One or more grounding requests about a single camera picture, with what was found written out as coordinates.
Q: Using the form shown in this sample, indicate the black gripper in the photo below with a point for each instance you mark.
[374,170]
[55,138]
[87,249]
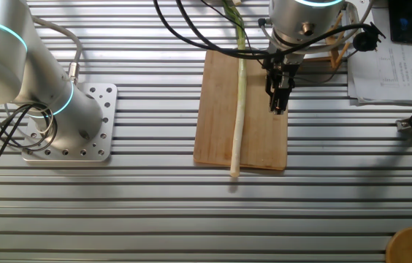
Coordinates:
[282,67]

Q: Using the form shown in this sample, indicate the black smartphone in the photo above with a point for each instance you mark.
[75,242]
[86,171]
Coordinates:
[403,22]

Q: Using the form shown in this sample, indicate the wooden cutting board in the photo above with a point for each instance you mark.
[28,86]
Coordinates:
[220,109]

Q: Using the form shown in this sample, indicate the wooden knife rack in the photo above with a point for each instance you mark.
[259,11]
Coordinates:
[334,60]

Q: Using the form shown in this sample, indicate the white paper sheets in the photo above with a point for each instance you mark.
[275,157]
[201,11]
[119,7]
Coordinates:
[392,73]

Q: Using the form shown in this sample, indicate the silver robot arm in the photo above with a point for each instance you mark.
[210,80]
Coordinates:
[1,55]

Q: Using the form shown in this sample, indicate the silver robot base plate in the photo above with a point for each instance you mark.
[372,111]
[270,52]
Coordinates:
[105,95]

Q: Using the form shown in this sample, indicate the long scallion with green top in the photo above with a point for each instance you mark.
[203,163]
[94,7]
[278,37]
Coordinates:
[240,109]

